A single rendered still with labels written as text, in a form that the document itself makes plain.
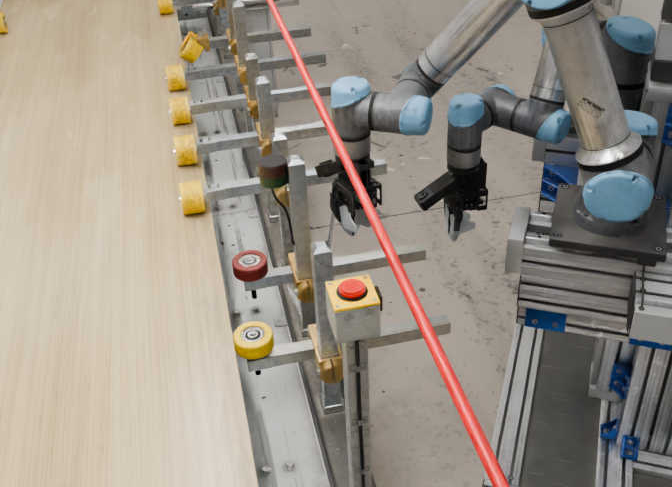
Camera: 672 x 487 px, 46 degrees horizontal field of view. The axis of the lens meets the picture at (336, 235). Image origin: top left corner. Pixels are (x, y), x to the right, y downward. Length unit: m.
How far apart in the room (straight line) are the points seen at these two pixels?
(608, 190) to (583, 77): 0.21
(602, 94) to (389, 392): 1.57
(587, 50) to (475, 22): 0.25
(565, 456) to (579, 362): 0.38
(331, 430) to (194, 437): 0.35
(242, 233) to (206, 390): 0.96
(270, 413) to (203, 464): 0.46
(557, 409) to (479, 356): 0.51
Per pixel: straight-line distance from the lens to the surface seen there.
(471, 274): 3.23
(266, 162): 1.64
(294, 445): 1.79
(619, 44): 2.05
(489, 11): 1.53
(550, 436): 2.38
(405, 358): 2.85
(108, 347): 1.67
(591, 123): 1.44
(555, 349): 2.63
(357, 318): 1.19
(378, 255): 1.88
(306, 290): 1.79
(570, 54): 1.39
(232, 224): 2.46
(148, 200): 2.10
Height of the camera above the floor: 1.98
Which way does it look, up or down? 35 degrees down
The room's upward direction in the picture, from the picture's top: 3 degrees counter-clockwise
